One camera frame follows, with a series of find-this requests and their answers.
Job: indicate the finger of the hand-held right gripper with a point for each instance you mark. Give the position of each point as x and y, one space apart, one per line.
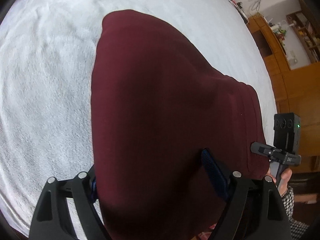
261 149

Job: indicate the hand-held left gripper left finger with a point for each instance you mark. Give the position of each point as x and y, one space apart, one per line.
93 188

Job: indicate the person's right hand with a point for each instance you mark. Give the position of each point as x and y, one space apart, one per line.
283 180

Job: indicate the white fleece blanket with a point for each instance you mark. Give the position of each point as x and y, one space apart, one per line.
50 80

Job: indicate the white wall socket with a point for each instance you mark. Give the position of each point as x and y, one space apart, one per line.
293 58

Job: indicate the maroon pants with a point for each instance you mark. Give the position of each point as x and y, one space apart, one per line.
162 105

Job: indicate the small dark device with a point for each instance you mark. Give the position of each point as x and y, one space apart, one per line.
241 11

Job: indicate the person's right forearm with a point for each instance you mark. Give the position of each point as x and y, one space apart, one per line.
293 215

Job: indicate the wooden wall shelf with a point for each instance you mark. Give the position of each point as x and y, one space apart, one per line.
306 30

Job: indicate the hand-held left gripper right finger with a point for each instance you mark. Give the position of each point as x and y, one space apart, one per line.
215 172

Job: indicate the light wooden cabinet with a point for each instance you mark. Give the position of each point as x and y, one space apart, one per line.
297 90

